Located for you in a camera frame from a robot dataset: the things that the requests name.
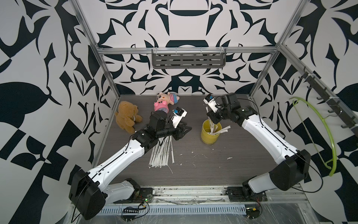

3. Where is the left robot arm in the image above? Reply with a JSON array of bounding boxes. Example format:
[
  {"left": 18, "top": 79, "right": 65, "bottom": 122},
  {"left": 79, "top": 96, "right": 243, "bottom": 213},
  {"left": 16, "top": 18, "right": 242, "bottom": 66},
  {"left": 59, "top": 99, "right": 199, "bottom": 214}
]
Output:
[{"left": 69, "top": 107, "right": 192, "bottom": 220}]

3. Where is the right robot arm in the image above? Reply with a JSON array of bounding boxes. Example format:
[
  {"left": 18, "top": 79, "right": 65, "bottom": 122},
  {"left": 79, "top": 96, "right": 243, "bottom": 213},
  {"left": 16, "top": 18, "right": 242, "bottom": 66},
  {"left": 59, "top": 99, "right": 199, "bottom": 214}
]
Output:
[{"left": 203, "top": 93, "right": 311, "bottom": 200}]

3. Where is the bundle of wrapped straws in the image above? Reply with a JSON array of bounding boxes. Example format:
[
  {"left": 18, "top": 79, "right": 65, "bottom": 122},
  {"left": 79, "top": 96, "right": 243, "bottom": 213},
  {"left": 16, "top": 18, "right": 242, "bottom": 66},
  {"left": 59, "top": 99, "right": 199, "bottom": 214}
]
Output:
[{"left": 208, "top": 124, "right": 231, "bottom": 135}]

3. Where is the yellow plastic cup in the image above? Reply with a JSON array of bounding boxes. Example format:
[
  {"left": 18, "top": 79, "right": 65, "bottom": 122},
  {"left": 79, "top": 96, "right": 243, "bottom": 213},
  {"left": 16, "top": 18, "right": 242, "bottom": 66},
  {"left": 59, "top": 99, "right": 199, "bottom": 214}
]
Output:
[{"left": 200, "top": 120, "right": 219, "bottom": 145}]

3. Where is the pink alarm clock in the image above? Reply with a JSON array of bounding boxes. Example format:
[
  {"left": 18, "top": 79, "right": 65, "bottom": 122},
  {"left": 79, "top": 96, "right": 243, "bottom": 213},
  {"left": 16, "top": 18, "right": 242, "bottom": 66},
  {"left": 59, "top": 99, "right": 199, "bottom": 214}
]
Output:
[{"left": 154, "top": 100, "right": 169, "bottom": 113}]

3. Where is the brown teddy bear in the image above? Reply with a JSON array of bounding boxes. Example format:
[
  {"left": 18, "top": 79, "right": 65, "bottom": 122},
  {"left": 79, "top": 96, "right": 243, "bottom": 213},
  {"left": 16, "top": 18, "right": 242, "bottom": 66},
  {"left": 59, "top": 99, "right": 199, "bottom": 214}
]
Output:
[{"left": 115, "top": 101, "right": 143, "bottom": 134}]

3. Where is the green plastic hanger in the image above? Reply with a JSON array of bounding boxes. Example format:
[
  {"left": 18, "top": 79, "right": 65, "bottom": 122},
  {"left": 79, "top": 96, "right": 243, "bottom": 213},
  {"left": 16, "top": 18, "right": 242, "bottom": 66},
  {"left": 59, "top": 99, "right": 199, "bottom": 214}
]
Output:
[{"left": 290, "top": 97, "right": 338, "bottom": 177}]

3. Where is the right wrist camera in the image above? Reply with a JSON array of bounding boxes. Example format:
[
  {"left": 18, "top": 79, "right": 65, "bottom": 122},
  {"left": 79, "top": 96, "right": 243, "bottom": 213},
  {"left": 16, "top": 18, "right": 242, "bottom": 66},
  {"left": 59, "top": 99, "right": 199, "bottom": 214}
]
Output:
[{"left": 203, "top": 94, "right": 221, "bottom": 113}]

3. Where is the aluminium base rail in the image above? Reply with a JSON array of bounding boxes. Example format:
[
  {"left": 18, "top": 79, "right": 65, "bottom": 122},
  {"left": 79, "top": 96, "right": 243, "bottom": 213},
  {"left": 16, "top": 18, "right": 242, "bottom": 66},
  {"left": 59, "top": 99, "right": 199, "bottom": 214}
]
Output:
[{"left": 103, "top": 182, "right": 308, "bottom": 205}]

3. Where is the grey slotted wall shelf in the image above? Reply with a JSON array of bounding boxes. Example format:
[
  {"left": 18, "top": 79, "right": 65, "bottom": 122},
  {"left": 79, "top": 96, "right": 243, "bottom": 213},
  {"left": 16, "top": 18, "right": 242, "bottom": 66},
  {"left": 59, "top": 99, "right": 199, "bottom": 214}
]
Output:
[{"left": 152, "top": 47, "right": 226, "bottom": 69}]

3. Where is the white cable duct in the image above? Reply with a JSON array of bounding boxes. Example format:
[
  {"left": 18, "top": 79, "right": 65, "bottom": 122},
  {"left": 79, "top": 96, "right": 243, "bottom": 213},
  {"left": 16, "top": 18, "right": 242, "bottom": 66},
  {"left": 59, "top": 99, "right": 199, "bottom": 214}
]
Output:
[{"left": 98, "top": 204, "right": 247, "bottom": 215}]

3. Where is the black wall hook rail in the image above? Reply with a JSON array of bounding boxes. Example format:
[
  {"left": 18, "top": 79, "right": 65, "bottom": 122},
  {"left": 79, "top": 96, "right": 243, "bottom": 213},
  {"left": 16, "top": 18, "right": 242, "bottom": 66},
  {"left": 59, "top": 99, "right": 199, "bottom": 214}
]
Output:
[{"left": 300, "top": 67, "right": 358, "bottom": 135}]

